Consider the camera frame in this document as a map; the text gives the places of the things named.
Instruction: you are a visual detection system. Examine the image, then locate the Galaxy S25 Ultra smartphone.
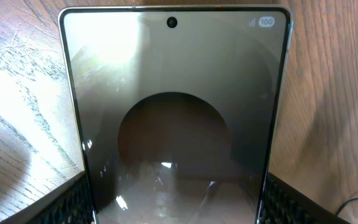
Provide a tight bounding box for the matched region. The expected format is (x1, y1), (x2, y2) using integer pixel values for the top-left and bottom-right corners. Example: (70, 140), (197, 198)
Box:
(58, 5), (293, 223)

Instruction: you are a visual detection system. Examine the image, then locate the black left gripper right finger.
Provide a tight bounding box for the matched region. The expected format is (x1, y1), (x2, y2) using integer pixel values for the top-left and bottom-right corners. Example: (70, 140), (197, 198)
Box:
(259, 173), (349, 224)

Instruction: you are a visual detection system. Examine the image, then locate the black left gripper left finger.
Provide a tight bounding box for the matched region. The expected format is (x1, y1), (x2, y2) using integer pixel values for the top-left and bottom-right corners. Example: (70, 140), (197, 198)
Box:
(0, 171), (94, 224)

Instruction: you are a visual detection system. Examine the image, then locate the black USB charging cable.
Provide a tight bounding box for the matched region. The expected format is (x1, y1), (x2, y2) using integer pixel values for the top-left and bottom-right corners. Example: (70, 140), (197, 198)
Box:
(335, 197), (358, 217)

